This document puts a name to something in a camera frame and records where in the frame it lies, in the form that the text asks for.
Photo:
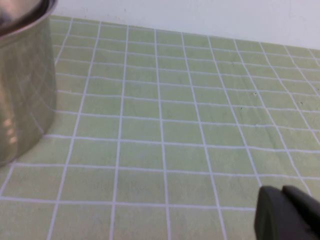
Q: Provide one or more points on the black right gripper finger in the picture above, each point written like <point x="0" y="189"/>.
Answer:
<point x="287" y="215"/>

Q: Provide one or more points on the green grid tablecloth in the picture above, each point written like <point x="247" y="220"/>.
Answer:
<point x="160" y="125"/>

